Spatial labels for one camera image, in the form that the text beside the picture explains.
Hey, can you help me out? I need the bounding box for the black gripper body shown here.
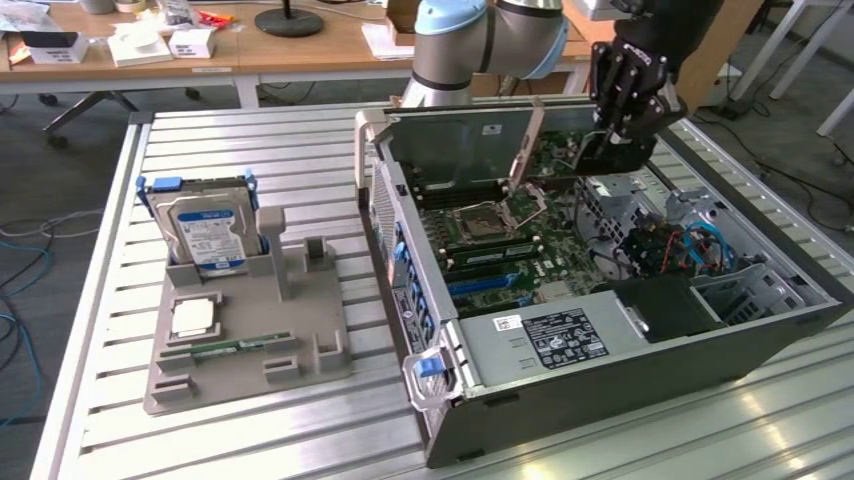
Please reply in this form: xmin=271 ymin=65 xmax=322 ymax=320
xmin=593 ymin=0 xmax=726 ymax=109

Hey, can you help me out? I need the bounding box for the graphics card with metal bracket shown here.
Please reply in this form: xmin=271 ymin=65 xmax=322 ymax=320
xmin=509 ymin=96 xmax=661 ymax=195

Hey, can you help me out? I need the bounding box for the wooden cabinet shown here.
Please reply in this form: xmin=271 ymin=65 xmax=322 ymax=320
xmin=566 ymin=0 xmax=766 ymax=109

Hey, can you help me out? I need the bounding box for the metal disk bay cage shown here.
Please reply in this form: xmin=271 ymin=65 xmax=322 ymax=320
xmin=573 ymin=172 xmax=675 ymax=261
xmin=690 ymin=262 xmax=809 ymax=326

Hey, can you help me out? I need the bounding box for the metal socket cover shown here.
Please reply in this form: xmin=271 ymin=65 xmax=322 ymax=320
xmin=499 ymin=182 xmax=553 ymax=229

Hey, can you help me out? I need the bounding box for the green motherboard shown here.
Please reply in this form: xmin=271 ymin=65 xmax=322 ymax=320
xmin=416 ymin=172 xmax=606 ymax=317

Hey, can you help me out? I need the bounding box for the CPU socket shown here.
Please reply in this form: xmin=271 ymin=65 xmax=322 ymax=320
xmin=453 ymin=202 xmax=519 ymax=246

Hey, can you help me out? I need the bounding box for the brown cardboard box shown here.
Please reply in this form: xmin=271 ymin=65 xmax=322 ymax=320
xmin=386 ymin=0 xmax=419 ymax=34

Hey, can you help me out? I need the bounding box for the white paper stack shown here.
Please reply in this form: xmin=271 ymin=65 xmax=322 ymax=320
xmin=362 ymin=22 xmax=416 ymax=61

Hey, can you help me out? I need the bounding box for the blue expansion slot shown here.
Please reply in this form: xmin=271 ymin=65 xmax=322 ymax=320
xmin=447 ymin=272 xmax=526 ymax=297

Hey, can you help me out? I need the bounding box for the wooden desk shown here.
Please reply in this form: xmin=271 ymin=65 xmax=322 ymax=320
xmin=0 ymin=0 xmax=606 ymax=96

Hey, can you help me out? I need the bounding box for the black lamp base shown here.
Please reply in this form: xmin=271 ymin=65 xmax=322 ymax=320
xmin=254 ymin=0 xmax=327 ymax=38

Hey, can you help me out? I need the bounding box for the grey power supply unit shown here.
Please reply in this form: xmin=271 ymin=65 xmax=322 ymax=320
xmin=458 ymin=291 xmax=653 ymax=389

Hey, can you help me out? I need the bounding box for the black open PC case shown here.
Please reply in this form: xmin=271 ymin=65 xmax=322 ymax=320
xmin=352 ymin=97 xmax=846 ymax=469

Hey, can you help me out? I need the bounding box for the white box with printed label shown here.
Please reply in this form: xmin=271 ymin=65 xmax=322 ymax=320
xmin=167 ymin=27 xmax=218 ymax=60

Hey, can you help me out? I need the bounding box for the hard disk in blue carrier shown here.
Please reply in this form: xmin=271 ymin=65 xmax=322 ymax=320
xmin=135 ymin=169 xmax=260 ymax=279

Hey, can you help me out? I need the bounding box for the white box with round insert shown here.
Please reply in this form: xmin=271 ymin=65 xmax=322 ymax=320
xmin=107 ymin=22 xmax=174 ymax=69

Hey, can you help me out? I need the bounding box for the grey printed parts rack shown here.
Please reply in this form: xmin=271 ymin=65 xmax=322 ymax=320
xmin=142 ymin=207 xmax=352 ymax=417

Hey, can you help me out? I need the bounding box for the green RAM stick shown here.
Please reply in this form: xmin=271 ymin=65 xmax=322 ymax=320
xmin=159 ymin=335 xmax=295 ymax=360

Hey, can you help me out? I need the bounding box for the silver CPU chip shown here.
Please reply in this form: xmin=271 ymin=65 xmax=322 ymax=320
xmin=170 ymin=298 xmax=216 ymax=336

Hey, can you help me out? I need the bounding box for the black office chair base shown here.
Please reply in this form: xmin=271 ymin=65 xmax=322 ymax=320
xmin=39 ymin=87 xmax=202 ymax=149

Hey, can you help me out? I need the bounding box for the white box with black lid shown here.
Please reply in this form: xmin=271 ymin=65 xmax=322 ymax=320
xmin=19 ymin=30 xmax=91 ymax=65

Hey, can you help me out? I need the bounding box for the white desk frame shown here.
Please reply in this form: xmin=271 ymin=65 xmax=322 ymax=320
xmin=730 ymin=0 xmax=854 ymax=137

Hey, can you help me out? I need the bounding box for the blue data wire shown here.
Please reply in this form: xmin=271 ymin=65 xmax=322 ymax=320
xmin=683 ymin=219 xmax=739 ymax=274

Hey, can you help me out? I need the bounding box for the red wire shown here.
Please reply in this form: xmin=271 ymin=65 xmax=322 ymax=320
xmin=657 ymin=224 xmax=689 ymax=274

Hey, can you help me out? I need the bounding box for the blue floor cable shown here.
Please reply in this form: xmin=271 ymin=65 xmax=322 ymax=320
xmin=0 ymin=239 xmax=52 ymax=426

